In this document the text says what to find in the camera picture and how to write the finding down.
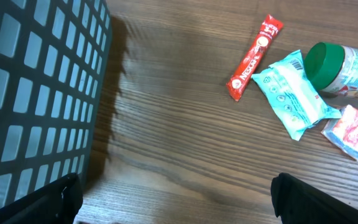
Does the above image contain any red white small carton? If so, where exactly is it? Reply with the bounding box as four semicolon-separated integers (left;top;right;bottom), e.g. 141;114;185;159
321;105;358;162

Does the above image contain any grey plastic shopping basket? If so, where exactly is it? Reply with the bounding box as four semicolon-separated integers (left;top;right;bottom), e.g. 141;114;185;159
0;0;112;208

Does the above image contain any pale green small packet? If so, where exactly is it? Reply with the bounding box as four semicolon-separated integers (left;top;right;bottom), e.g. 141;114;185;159
252;50;342;141

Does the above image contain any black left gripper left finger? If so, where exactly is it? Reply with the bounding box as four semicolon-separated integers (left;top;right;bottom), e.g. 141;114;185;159
0;172;83;224

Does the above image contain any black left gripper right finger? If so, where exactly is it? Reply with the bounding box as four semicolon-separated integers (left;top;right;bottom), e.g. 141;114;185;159
270;172;358;224

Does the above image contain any small jar green lid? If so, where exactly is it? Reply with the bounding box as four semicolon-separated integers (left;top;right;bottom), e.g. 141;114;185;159
304;42;358;98

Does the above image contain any red small packet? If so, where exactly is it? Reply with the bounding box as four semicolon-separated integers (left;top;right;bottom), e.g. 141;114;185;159
226;14;283;101

